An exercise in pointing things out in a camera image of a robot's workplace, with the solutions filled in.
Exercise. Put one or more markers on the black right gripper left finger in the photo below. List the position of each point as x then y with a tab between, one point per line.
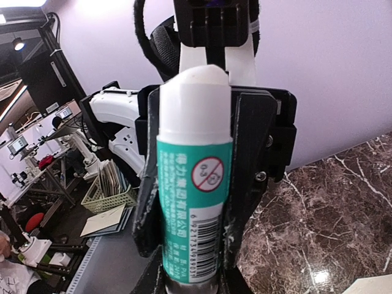
152	280

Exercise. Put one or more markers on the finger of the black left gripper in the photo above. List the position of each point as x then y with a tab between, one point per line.
147	227

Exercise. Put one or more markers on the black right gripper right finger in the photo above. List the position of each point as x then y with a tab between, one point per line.
231	281

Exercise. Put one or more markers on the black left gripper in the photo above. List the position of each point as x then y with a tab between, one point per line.
263	131

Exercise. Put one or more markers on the small glue bottle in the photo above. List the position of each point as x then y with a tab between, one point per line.
194	155

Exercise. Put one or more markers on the cream envelope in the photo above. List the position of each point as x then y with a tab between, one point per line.
371	285

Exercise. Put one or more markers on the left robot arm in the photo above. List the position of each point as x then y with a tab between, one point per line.
111	116

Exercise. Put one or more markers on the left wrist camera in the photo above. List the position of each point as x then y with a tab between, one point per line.
222	33

